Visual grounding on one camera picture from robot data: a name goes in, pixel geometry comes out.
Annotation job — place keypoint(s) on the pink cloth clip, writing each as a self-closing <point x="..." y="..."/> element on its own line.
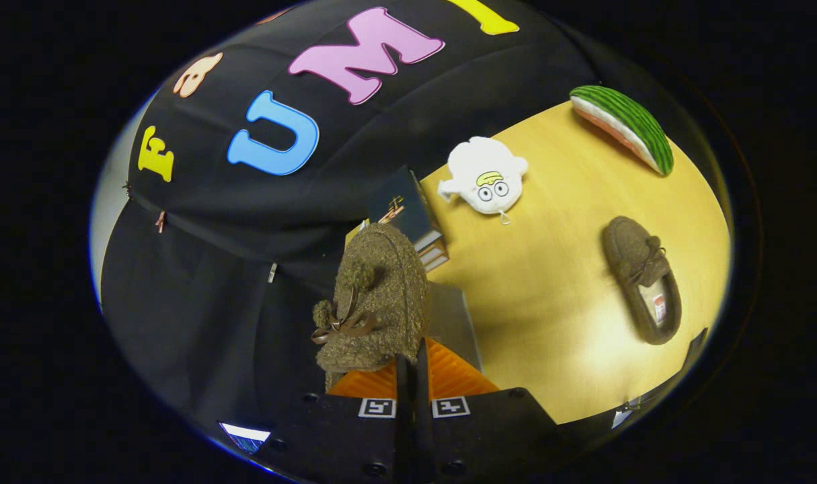
<point x="160" y="222"/>

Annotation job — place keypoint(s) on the black backdrop cloth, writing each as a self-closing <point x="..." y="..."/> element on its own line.
<point x="213" y="282"/>

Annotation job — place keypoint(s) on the watermelon slice plush toy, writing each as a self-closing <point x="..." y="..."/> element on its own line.
<point x="633" y="121"/>

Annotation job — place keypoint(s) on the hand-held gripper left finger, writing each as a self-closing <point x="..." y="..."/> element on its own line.
<point x="354" y="437"/>

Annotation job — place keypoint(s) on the brown fuzzy slipper shoe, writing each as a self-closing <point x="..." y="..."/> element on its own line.
<point x="633" y="269"/>
<point x="381" y="282"/>

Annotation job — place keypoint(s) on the white plush toy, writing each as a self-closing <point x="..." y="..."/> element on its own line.
<point x="482" y="175"/>

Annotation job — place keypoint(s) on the silver cloth clip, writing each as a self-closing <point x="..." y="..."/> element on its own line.
<point x="272" y="271"/>

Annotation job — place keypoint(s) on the cream fabric storage box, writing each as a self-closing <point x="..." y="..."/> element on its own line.
<point x="452" y="316"/>

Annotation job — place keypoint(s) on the brown hardcover book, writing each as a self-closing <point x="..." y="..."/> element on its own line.
<point x="434" y="254"/>

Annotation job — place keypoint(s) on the dark hardcover book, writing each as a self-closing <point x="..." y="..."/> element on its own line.
<point x="401" y="202"/>

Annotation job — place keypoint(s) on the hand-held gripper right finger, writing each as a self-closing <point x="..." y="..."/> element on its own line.
<point x="489" y="430"/>

